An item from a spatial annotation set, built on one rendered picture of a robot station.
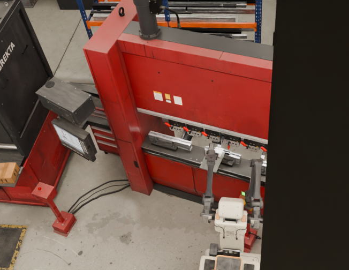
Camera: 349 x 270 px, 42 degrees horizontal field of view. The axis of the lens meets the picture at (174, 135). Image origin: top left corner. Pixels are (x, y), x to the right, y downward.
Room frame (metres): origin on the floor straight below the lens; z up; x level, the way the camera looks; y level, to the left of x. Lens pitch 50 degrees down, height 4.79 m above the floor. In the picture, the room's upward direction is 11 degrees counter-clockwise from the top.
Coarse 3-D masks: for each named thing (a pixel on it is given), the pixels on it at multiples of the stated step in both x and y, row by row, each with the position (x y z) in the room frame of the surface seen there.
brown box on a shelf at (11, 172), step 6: (6, 162) 3.16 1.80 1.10; (12, 162) 3.15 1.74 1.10; (0, 168) 3.10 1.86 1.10; (6, 168) 3.08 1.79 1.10; (12, 168) 3.07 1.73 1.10; (18, 168) 3.12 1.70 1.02; (0, 174) 3.02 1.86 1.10; (6, 174) 3.01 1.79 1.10; (12, 174) 3.00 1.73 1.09; (18, 174) 3.07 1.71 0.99; (0, 180) 2.98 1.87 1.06; (6, 180) 2.96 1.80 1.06; (12, 180) 2.95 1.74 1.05; (6, 186) 2.94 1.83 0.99; (12, 186) 2.92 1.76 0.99
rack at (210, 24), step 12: (96, 0) 5.43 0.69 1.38; (108, 0) 5.35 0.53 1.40; (120, 0) 5.30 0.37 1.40; (84, 12) 4.96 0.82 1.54; (168, 12) 4.62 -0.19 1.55; (84, 24) 4.97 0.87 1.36; (96, 24) 4.92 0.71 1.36; (168, 24) 4.63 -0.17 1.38; (180, 24) 4.58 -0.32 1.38; (192, 24) 4.54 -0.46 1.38; (204, 24) 4.49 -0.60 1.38; (216, 24) 4.45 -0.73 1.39; (228, 24) 4.40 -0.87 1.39; (240, 24) 4.36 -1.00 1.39; (252, 24) 4.31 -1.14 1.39
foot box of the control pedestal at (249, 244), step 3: (252, 231) 2.36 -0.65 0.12; (255, 231) 2.35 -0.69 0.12; (252, 234) 2.32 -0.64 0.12; (255, 234) 2.32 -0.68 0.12; (252, 237) 2.29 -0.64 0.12; (246, 240) 2.27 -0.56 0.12; (249, 240) 2.26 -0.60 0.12; (252, 240) 2.26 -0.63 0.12; (255, 240) 2.30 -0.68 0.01; (246, 243) 2.23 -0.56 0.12; (249, 243) 2.22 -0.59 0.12; (252, 243) 2.25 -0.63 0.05; (246, 246) 2.23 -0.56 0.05; (249, 246) 2.21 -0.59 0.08; (252, 246) 2.23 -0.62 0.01; (246, 249) 2.21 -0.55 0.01; (249, 249) 2.20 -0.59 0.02; (246, 252) 2.18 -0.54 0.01; (249, 252) 2.17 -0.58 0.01
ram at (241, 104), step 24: (144, 72) 3.22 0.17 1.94; (168, 72) 3.08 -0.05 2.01; (192, 72) 2.96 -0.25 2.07; (216, 72) 2.84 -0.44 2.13; (144, 96) 3.25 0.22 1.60; (192, 96) 2.97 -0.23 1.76; (216, 96) 2.85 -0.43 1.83; (240, 96) 2.73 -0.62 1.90; (264, 96) 2.62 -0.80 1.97; (192, 120) 2.99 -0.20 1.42; (216, 120) 2.85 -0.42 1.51; (240, 120) 2.73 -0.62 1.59; (264, 120) 2.61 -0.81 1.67
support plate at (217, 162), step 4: (208, 148) 2.93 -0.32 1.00; (224, 152) 2.84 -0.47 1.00; (204, 156) 2.84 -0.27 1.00; (204, 160) 2.79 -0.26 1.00; (216, 160) 2.76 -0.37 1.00; (220, 160) 2.75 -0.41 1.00; (204, 164) 2.74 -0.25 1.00; (216, 164) 2.71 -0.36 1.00; (204, 168) 2.69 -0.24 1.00; (216, 168) 2.66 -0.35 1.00
